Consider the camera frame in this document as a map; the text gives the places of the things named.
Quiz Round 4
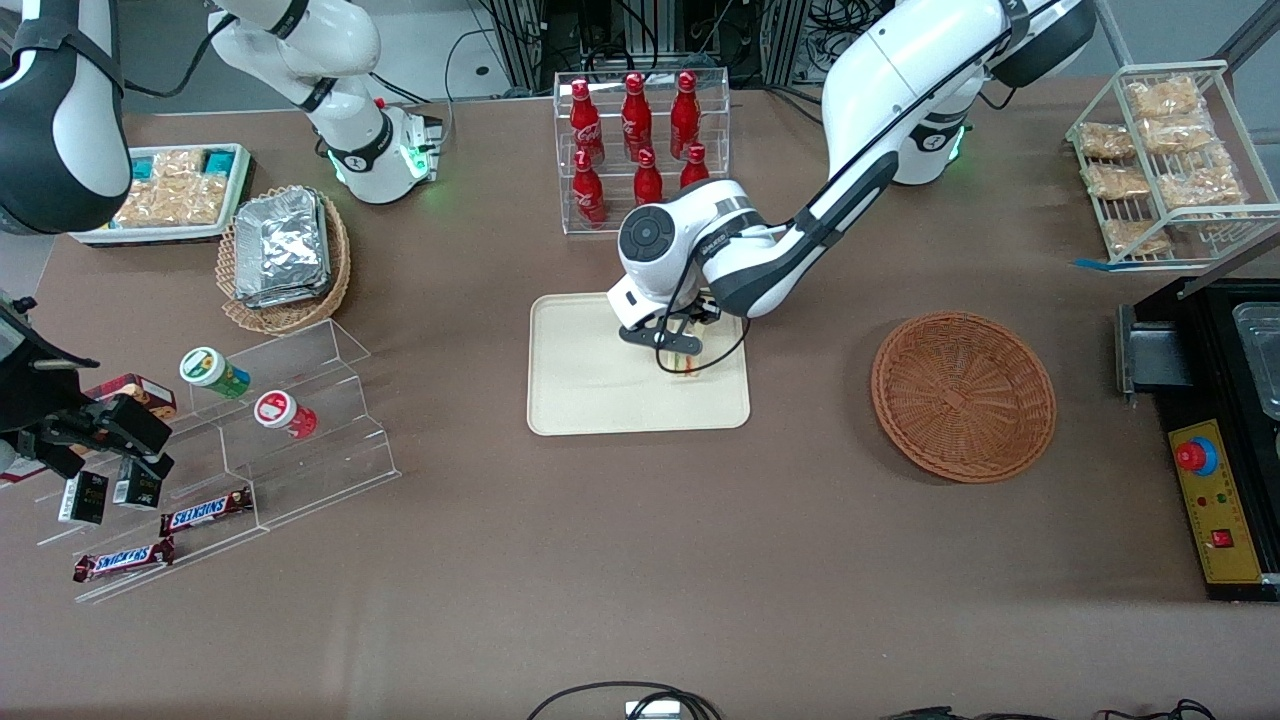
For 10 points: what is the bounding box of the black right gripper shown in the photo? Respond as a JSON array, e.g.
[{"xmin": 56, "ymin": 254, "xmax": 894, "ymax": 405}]
[{"xmin": 0, "ymin": 393, "xmax": 175, "ymax": 483}]

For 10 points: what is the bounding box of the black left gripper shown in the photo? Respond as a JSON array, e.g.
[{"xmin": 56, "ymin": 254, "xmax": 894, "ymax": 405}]
[{"xmin": 618, "ymin": 298, "xmax": 723, "ymax": 359}]

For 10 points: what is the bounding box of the cream plastic tray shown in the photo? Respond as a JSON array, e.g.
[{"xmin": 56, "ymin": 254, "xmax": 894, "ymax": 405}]
[{"xmin": 527, "ymin": 293, "xmax": 751, "ymax": 437}]

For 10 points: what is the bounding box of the oval wicker basket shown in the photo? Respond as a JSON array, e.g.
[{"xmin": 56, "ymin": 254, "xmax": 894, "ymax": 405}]
[{"xmin": 217, "ymin": 185, "xmax": 353, "ymax": 336}]

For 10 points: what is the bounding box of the white snack tray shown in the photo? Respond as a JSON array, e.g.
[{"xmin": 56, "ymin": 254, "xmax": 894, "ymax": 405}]
[{"xmin": 70, "ymin": 143, "xmax": 254, "ymax": 247}]

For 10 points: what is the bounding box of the round brown wicker basket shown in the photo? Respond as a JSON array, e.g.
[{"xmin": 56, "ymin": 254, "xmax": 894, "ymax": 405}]
[{"xmin": 871, "ymin": 312, "xmax": 1057, "ymax": 484}]

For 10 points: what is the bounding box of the small black box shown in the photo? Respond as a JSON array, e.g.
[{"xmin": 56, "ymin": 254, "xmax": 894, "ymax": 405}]
[
  {"xmin": 58, "ymin": 470, "xmax": 109, "ymax": 527},
  {"xmin": 113, "ymin": 463, "xmax": 163, "ymax": 509}
]

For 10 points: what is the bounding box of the brown chocolate box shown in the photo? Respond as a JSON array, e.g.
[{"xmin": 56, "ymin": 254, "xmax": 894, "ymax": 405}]
[{"xmin": 83, "ymin": 373, "xmax": 178, "ymax": 421}]

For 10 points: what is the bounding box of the Snickers bar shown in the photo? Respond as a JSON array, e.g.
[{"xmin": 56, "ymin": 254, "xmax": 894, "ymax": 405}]
[
  {"xmin": 160, "ymin": 487, "xmax": 254, "ymax": 536},
  {"xmin": 72, "ymin": 538, "xmax": 176, "ymax": 584}
]

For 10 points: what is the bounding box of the clear acrylic bottle rack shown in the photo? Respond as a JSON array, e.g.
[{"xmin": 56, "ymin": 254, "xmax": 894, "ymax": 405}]
[{"xmin": 553, "ymin": 68, "xmax": 731, "ymax": 236}]

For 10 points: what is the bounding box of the green-capped snack can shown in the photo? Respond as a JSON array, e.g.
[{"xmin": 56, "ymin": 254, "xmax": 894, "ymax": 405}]
[{"xmin": 180, "ymin": 347, "xmax": 252, "ymax": 400}]

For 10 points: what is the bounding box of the clear acrylic stepped stand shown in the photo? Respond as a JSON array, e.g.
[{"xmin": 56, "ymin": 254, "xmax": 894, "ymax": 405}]
[{"xmin": 35, "ymin": 318, "xmax": 401, "ymax": 604}]

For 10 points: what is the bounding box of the stack of foil containers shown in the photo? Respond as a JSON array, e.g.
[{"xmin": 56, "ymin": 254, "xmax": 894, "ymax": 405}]
[{"xmin": 234, "ymin": 189, "xmax": 332, "ymax": 310}]

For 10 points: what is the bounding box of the clear-wrapped snack pack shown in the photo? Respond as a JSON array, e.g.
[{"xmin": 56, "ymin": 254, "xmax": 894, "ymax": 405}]
[
  {"xmin": 1082, "ymin": 163, "xmax": 1151, "ymax": 201},
  {"xmin": 1158, "ymin": 150, "xmax": 1246, "ymax": 209},
  {"xmin": 1103, "ymin": 218, "xmax": 1171, "ymax": 257},
  {"xmin": 1128, "ymin": 78, "xmax": 1203, "ymax": 119},
  {"xmin": 1140, "ymin": 115, "xmax": 1216, "ymax": 154},
  {"xmin": 1078, "ymin": 122, "xmax": 1137, "ymax": 161}
]

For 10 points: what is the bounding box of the grey metal block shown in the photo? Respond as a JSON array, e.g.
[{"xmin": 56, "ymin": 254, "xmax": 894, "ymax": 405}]
[{"xmin": 1115, "ymin": 303, "xmax": 1193, "ymax": 398}]

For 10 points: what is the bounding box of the black machine housing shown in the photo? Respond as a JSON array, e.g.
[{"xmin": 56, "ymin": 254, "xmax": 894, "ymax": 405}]
[{"xmin": 1115, "ymin": 275, "xmax": 1280, "ymax": 603}]

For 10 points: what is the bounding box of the grey aluminium profile bar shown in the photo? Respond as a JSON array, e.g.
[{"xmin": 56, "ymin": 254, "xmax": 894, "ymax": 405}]
[{"xmin": 1178, "ymin": 230, "xmax": 1280, "ymax": 301}]

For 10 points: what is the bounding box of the yellow control panel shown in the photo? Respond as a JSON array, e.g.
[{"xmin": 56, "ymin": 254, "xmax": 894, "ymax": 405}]
[{"xmin": 1168, "ymin": 418, "xmax": 1264, "ymax": 586}]

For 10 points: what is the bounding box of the clear plastic container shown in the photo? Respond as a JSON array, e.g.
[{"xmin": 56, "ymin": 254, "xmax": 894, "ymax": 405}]
[{"xmin": 1232, "ymin": 300, "xmax": 1280, "ymax": 421}]

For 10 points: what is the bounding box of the dark looped camera cable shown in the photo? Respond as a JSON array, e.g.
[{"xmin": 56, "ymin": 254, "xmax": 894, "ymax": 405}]
[{"xmin": 655, "ymin": 228, "xmax": 753, "ymax": 376}]

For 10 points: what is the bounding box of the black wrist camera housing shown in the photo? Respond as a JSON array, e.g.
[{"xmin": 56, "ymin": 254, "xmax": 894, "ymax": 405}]
[{"xmin": 0, "ymin": 298, "xmax": 98, "ymax": 401}]

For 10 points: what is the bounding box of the black cable bundle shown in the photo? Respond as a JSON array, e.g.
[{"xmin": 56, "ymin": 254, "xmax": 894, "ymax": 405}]
[{"xmin": 527, "ymin": 682, "xmax": 723, "ymax": 720}]

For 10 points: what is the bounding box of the white wire rack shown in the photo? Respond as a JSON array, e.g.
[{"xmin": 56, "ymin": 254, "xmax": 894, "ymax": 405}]
[{"xmin": 1065, "ymin": 60, "xmax": 1280, "ymax": 266}]

